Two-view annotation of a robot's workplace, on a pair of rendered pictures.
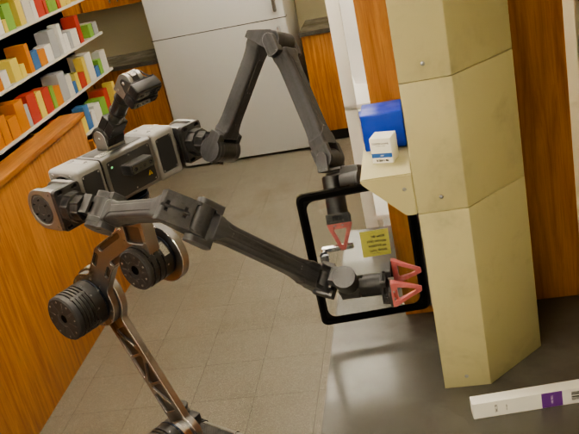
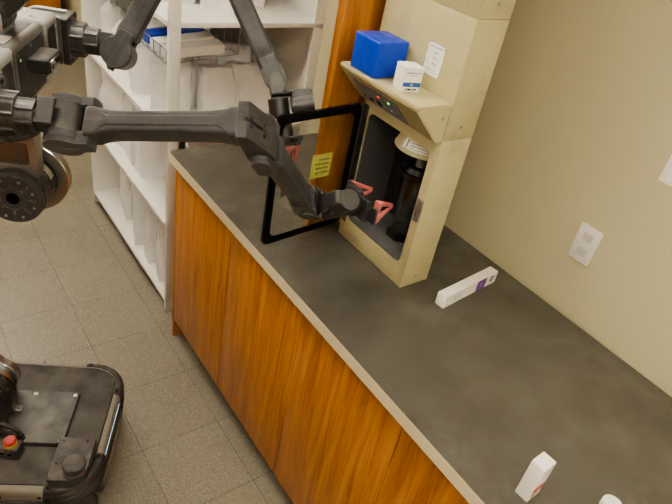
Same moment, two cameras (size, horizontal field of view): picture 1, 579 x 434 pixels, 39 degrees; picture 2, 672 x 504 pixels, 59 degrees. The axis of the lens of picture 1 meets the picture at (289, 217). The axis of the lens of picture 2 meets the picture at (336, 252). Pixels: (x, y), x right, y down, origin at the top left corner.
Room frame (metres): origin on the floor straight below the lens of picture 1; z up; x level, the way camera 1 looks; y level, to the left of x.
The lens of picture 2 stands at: (0.95, 0.98, 1.98)
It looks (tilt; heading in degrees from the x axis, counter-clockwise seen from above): 34 degrees down; 307
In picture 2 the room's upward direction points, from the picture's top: 12 degrees clockwise
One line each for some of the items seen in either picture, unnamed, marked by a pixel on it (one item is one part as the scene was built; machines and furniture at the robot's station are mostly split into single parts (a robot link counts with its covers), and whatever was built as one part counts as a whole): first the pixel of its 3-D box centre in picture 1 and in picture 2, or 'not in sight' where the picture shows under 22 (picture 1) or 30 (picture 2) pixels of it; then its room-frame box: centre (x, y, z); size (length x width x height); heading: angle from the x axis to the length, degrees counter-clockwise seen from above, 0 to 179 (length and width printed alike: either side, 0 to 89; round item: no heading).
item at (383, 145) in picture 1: (383, 146); (408, 76); (1.77, -0.25, 1.54); 0.05 x 0.05 x 0.06; 63
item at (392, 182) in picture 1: (389, 172); (389, 100); (1.81, -0.26, 1.46); 0.32 x 0.11 x 0.10; 168
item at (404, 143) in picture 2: not in sight; (427, 138); (1.76, -0.41, 1.34); 0.18 x 0.18 x 0.05
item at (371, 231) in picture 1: (364, 252); (310, 174); (1.96, -0.18, 1.19); 0.30 x 0.01 x 0.40; 84
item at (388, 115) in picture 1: (383, 125); (379, 54); (1.88, -0.27, 1.56); 0.10 x 0.10 x 0.09; 78
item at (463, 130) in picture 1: (473, 213); (427, 141); (1.77, -0.44, 1.33); 0.32 x 0.25 x 0.77; 168
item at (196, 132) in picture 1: (200, 141); (83, 39); (2.46, 0.22, 1.45); 0.09 x 0.08 x 0.12; 138
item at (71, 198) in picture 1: (77, 207); (15, 113); (2.09, 0.56, 1.45); 0.09 x 0.08 x 0.12; 138
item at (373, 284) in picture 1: (374, 284); (349, 204); (1.81, -0.17, 1.17); 0.10 x 0.07 x 0.07; 168
